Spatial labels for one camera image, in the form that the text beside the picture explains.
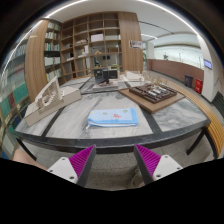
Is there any wooden bookshelf wall unit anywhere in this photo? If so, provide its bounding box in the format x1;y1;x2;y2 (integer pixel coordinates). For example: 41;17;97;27
25;12;143;99

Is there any dark architectural model on board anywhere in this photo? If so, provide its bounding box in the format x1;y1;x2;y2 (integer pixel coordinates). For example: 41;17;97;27
119;83;185;113

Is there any red fire cabinet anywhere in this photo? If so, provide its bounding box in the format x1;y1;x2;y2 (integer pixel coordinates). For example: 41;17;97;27
195;79;203;94

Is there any side bookshelf with books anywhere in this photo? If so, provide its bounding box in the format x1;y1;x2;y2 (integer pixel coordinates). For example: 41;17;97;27
0;41;29;159

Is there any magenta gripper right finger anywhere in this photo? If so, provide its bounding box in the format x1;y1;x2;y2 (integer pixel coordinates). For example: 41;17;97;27
134;144;182;185

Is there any black monitor on table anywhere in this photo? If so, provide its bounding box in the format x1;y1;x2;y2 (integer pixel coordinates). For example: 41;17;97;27
94;69;109;84

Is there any white architectural model on base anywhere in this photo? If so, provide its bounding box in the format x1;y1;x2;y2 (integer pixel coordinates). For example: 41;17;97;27
24;77;81;126

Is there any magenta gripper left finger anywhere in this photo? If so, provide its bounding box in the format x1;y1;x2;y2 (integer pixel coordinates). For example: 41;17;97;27
48;145;96;187

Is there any wooden slatted bench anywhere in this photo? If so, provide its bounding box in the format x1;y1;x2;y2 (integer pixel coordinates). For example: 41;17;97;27
159;77;224;159

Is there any poster on wooden panel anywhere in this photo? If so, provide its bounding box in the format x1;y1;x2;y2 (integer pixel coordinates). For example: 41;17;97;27
129;40;142;49

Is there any small white architectural model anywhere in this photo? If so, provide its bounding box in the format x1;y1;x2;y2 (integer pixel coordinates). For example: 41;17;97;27
125;70;143;82

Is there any light blue folded towel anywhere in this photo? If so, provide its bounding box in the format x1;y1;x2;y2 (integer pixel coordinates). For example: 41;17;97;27
88;108;139;127

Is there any blue wall screen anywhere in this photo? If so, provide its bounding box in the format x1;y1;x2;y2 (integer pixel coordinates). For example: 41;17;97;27
204;59;212;70

